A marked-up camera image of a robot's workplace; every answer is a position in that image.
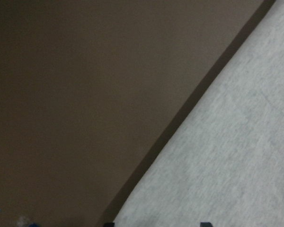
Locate grey cartoon print t-shirt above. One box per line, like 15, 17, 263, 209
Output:
115, 0, 284, 227

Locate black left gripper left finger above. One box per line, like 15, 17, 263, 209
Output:
103, 222, 115, 227

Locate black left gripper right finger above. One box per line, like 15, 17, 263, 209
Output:
200, 222, 213, 227

